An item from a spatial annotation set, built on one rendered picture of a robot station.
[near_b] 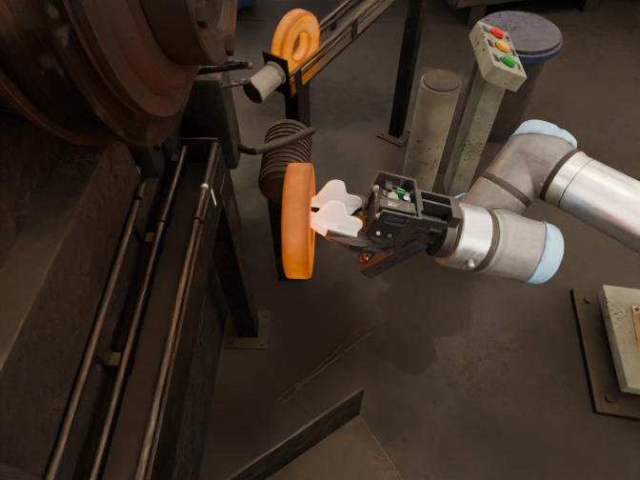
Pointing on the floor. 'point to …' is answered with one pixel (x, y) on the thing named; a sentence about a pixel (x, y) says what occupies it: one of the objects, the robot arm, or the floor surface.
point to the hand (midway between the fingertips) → (300, 211)
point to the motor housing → (270, 180)
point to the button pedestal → (479, 110)
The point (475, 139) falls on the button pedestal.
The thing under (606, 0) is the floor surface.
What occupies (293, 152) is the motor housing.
